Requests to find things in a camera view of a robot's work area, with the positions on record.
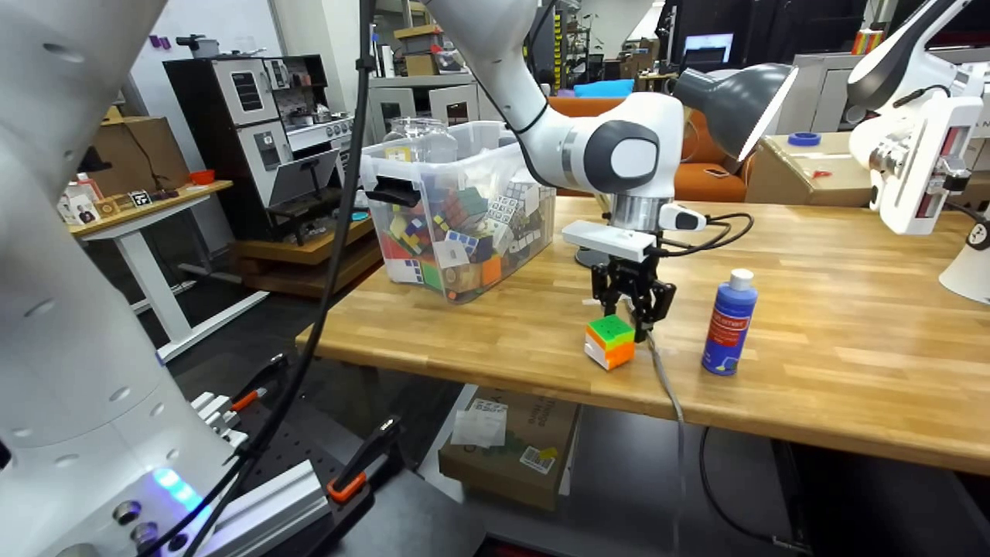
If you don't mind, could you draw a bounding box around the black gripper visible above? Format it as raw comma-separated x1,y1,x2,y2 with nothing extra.
587,257,675,340

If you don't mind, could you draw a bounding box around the multicolour puzzle cube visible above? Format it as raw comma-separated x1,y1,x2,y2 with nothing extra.
585,316,635,373

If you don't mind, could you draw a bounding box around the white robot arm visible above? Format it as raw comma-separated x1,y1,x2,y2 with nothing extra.
423,0,683,340

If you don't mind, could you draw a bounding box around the cardboard box under table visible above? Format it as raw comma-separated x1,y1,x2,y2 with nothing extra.
439,386,578,510

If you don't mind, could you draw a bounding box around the clear plastic storage box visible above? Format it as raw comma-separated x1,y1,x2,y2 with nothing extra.
358,122,556,303

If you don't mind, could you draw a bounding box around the grey storage cabinet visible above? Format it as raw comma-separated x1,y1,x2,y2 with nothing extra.
366,75,479,144

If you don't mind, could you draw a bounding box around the blue glue bottle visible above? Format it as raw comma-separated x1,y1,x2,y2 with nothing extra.
702,270,758,378

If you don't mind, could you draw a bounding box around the orange sofa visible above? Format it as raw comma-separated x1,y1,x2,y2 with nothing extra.
550,97,747,201

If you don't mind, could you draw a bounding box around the grey desk lamp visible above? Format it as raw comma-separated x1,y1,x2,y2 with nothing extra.
675,61,798,160

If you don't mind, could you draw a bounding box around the side desk with clutter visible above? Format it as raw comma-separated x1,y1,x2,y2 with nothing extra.
70,179,267,363

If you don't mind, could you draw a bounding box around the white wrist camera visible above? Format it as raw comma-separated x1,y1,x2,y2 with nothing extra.
560,221,656,262

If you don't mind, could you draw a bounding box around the black cable on table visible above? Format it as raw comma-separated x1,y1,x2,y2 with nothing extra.
640,332,693,557

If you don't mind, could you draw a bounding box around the white camera mount stand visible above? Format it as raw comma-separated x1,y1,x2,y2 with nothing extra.
849,0,986,235

